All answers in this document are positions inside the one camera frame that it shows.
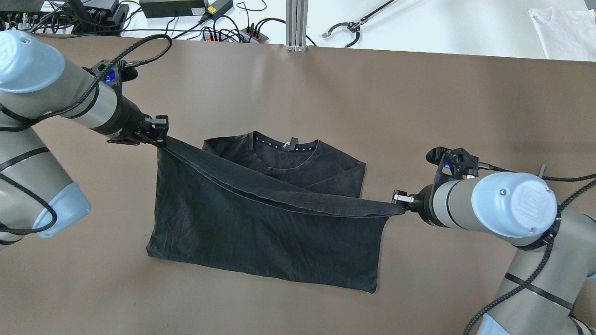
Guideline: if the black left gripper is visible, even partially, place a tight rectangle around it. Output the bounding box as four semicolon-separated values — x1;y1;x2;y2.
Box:
100;97;169;148

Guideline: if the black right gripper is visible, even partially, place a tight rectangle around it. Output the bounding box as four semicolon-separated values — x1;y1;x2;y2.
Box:
392;185;438;226

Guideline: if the black printed t-shirt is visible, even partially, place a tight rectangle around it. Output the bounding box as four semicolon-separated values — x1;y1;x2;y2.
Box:
147;131;404;293

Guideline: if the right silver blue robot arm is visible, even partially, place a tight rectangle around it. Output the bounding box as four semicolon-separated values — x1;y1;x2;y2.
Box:
393;172;595;335

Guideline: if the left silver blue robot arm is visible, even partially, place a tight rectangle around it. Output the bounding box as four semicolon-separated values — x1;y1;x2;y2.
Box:
0;30;172;249

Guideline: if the black power adapter brick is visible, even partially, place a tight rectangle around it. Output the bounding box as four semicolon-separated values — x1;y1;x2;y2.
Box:
139;0;209;19

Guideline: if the red black power strip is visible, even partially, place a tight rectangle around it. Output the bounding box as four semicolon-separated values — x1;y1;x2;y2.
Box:
199;27;270;44

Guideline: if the metal reacher grabber tool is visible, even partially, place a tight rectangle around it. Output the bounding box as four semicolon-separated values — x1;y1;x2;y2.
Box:
321;0;398;48

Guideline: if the white folded t-shirt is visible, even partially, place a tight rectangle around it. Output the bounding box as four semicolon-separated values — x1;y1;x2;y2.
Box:
528;7;596;62

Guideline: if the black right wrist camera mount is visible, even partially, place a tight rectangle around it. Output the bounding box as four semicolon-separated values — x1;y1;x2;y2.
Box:
426;147;479;185

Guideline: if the aluminium frame post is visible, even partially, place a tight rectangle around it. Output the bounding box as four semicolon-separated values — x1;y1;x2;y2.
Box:
285;0;308;52

